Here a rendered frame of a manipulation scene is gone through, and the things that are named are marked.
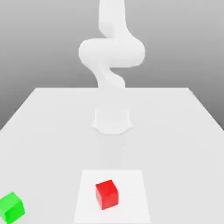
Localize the small red cube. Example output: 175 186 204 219
95 179 119 210

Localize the small green cube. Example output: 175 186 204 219
0 191 26 224

